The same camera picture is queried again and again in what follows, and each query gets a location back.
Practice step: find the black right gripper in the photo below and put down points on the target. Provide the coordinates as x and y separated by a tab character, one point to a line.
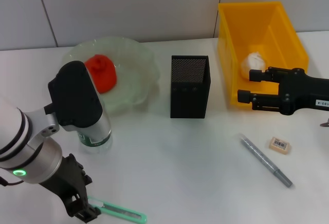
300	93

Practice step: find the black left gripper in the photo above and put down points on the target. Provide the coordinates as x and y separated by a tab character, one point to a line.
72	183

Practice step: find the white paper ball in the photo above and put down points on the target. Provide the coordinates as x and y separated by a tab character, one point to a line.
253	60

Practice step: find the mint green utility knife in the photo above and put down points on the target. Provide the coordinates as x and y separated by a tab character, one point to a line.
123	212

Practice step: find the clear bottle green label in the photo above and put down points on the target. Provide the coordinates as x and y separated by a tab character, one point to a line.
95	144

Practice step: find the red-orange toy orange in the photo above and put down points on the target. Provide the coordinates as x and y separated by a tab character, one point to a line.
105	77

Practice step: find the beige eraser with barcode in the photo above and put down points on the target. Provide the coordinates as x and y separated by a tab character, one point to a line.
278	145

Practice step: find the grey marker pen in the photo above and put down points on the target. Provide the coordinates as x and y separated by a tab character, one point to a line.
259	157

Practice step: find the black mesh pen holder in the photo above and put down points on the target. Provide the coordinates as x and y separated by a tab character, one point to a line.
189	100

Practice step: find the translucent green fruit plate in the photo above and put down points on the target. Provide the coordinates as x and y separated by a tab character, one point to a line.
136	80

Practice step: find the yellow plastic bin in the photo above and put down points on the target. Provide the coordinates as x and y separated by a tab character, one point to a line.
231	41

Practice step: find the silver right wrist plug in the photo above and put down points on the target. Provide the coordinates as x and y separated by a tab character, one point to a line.
325	123

